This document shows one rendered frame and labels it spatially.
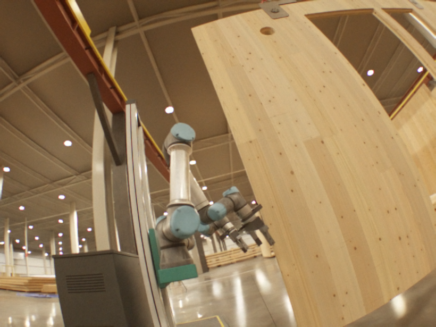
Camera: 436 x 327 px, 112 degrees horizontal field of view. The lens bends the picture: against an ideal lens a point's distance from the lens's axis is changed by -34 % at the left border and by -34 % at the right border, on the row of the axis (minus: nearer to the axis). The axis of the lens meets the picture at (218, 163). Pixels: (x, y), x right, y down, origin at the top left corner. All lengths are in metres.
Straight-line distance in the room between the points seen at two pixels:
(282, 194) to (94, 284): 1.10
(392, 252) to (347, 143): 0.77
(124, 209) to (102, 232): 0.80
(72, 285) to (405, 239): 1.85
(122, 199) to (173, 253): 4.66
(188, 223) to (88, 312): 0.64
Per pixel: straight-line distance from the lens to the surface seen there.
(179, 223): 0.84
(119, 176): 5.80
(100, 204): 5.84
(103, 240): 5.62
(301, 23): 2.44
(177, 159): 0.98
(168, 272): 0.95
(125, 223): 5.40
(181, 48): 12.50
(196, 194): 1.10
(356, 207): 1.45
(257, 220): 1.05
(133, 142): 1.33
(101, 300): 1.09
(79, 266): 1.12
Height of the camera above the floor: 0.72
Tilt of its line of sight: 24 degrees up
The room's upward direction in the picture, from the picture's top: 15 degrees counter-clockwise
